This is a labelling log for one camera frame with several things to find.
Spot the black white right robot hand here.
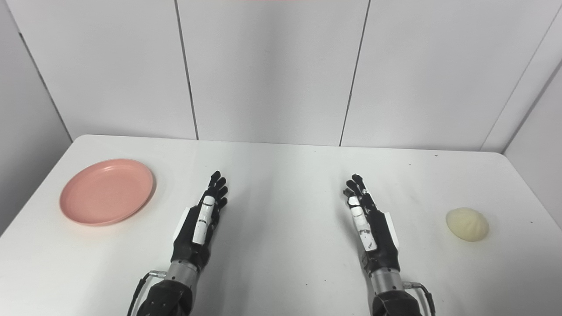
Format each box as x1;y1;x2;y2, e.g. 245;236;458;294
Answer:
343;174;401;276

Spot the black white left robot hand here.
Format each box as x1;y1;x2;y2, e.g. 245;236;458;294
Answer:
171;170;229;273

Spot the cream steamed bun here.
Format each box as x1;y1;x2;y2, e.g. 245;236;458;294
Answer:
446;207;490;242

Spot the pink round plate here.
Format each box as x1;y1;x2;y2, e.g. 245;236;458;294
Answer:
59;158;155;227

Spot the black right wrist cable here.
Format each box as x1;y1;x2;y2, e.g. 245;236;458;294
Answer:
403;282;436;316

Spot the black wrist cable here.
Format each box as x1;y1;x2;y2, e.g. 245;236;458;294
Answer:
127;271;167;316
403;282;436;316

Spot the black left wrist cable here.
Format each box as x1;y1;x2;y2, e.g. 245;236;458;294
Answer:
127;271;167;316

